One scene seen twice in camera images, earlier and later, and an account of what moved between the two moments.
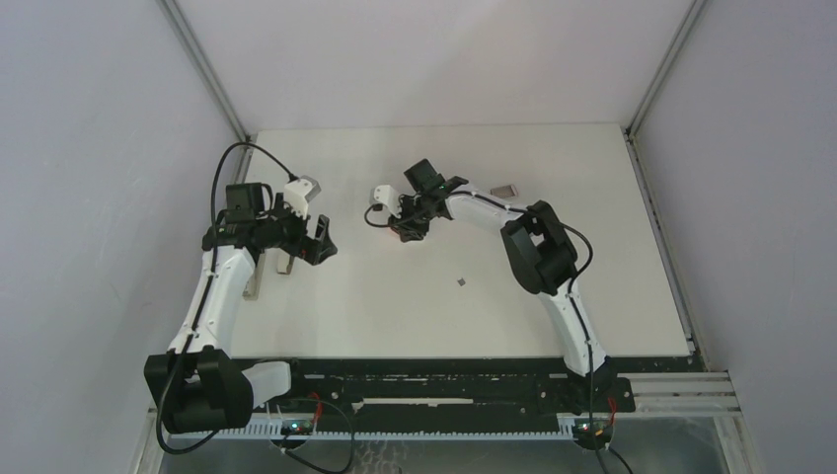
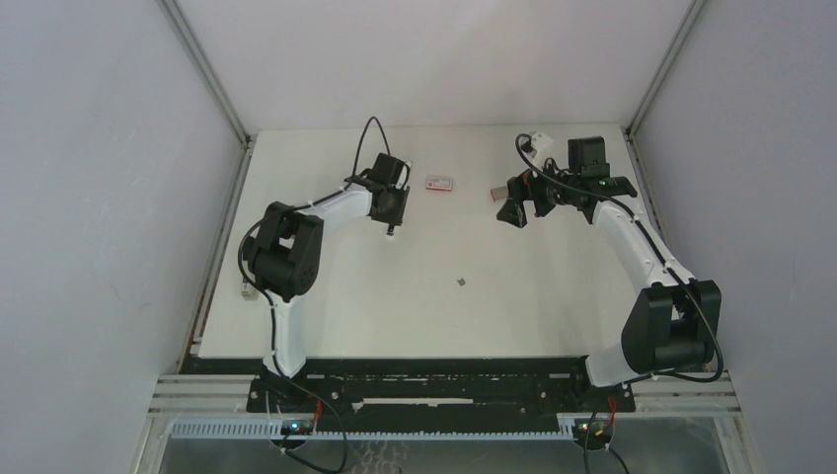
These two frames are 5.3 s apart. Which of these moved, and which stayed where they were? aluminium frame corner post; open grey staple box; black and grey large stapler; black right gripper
Moved: black right gripper
Stayed: open grey staple box; aluminium frame corner post; black and grey large stapler
